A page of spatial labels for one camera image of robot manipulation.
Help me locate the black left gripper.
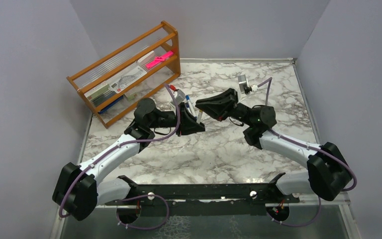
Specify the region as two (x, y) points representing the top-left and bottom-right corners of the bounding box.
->
(148, 101), (205, 135)

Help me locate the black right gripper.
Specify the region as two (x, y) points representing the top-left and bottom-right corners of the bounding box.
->
(194, 91), (253, 128)

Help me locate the white red-tipped marker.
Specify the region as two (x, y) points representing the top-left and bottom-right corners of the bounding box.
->
(196, 110), (203, 123)

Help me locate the white blue marker pen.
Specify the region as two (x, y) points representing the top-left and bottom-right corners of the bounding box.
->
(186, 95), (197, 119)

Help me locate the thin white pen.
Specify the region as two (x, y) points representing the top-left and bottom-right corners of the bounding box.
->
(185, 103), (192, 115)

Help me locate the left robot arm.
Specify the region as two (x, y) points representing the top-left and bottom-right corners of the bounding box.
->
(52, 98), (205, 221)

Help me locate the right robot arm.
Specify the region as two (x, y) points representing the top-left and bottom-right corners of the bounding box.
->
(195, 88), (357, 203)

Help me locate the pink plastic tool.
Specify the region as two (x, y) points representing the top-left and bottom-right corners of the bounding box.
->
(145, 51), (174, 69)

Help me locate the white eraser block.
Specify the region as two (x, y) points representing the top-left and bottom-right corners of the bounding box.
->
(137, 51), (155, 65)

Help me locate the white calculator box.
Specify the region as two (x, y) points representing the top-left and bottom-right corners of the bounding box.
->
(106, 64), (147, 93)

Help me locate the wooden shelf rack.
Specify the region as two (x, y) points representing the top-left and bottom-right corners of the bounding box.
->
(67, 21), (181, 128)

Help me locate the green white book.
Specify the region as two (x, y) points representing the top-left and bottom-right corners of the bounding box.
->
(85, 82), (112, 107)

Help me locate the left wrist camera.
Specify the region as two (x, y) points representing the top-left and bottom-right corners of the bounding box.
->
(170, 90), (186, 111)

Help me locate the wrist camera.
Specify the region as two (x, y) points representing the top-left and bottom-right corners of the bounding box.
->
(170, 90), (186, 111)
(238, 75), (258, 95)

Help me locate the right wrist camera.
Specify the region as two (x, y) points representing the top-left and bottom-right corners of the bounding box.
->
(238, 75), (258, 95)

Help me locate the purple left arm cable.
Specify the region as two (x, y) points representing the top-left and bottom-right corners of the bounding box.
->
(58, 84), (182, 231)

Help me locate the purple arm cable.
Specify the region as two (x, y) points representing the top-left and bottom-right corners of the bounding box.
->
(257, 77), (358, 228)
(58, 84), (182, 231)

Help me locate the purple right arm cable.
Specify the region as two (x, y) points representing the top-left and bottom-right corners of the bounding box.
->
(257, 77), (358, 228)

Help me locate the black mounting rail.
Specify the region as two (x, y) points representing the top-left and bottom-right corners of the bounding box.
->
(106, 176), (299, 217)

